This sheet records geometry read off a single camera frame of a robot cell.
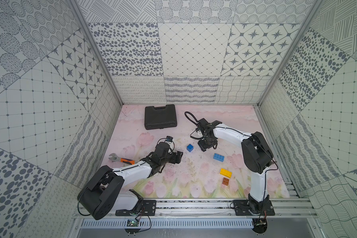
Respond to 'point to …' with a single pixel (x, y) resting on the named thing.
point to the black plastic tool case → (160, 118)
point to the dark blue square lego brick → (190, 148)
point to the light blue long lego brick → (218, 157)
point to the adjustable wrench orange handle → (115, 157)
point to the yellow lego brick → (225, 173)
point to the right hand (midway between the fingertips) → (208, 147)
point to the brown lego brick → (225, 181)
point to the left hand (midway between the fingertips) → (181, 153)
